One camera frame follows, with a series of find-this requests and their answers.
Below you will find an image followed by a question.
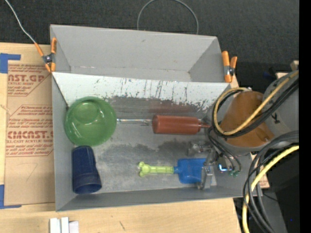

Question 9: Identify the dark blue plastic cup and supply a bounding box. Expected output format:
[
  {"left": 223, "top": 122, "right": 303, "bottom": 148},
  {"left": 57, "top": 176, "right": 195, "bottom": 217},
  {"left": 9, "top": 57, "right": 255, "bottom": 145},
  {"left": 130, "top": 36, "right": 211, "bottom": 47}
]
[{"left": 71, "top": 146, "right": 103, "bottom": 195}]

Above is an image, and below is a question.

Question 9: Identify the green plastic bowl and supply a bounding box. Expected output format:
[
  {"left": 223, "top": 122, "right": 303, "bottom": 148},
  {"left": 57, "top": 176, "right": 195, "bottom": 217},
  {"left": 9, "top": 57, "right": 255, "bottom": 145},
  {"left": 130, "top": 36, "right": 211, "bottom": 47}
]
[{"left": 64, "top": 96, "right": 118, "bottom": 147}]

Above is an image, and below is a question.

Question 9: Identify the clear glass rod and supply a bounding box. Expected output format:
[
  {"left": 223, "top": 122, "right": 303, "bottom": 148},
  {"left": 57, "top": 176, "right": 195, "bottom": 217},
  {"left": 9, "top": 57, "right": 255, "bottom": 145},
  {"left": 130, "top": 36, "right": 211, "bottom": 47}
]
[{"left": 116, "top": 118, "right": 153, "bottom": 126}]

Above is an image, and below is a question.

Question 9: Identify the brown cardboard board, red print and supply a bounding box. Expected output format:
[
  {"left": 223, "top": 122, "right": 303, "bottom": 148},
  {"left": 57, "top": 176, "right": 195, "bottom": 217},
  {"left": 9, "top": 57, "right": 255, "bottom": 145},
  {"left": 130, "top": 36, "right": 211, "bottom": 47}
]
[{"left": 4, "top": 42, "right": 56, "bottom": 206}]

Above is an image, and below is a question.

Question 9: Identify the blue toy shovel, green handle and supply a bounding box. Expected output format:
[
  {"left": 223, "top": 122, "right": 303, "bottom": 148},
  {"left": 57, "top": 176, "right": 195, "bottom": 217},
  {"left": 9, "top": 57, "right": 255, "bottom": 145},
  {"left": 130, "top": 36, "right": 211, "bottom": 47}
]
[{"left": 138, "top": 158, "right": 207, "bottom": 184}]

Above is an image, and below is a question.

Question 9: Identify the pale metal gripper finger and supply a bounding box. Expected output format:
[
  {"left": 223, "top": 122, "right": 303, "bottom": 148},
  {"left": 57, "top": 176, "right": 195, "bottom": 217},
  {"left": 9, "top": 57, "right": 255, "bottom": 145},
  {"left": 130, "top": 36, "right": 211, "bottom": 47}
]
[
  {"left": 197, "top": 166, "right": 215, "bottom": 190},
  {"left": 188, "top": 142, "right": 210, "bottom": 155}
]

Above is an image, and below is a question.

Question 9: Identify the grey metal bin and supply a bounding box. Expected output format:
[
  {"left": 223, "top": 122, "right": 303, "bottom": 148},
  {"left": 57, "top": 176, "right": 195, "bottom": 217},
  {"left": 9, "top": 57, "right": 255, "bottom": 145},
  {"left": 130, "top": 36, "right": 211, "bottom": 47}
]
[{"left": 50, "top": 24, "right": 255, "bottom": 212}]

